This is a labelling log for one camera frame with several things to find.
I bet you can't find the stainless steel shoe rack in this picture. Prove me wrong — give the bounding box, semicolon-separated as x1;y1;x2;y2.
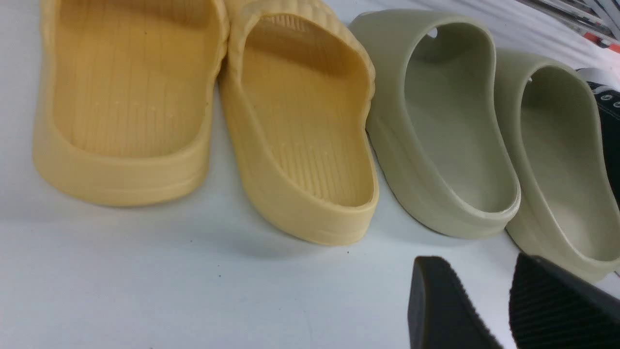
519;0;620;53

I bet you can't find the yellow slipper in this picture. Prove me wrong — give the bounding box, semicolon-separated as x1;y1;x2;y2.
219;0;379;245
32;0;230;207

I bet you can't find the right yellow slipper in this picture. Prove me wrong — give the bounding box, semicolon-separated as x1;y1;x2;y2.
219;0;379;245

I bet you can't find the left yellow slipper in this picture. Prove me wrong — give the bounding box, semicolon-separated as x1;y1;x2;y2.
32;0;230;207

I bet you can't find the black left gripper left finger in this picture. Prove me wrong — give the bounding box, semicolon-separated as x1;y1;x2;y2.
407;256;503;349

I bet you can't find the olive green slipper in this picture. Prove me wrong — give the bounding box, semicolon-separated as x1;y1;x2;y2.
349;9;521;239
494;48;620;283

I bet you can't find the left black lace-up sneaker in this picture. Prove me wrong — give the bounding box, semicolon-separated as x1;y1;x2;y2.
576;67;620;204

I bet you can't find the right olive green slipper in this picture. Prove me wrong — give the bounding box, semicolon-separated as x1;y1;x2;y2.
494;48;620;283

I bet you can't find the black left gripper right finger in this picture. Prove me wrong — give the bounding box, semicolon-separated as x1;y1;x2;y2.
509;253;620;349

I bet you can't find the left olive green slipper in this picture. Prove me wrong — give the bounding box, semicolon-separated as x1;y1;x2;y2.
349;9;521;239

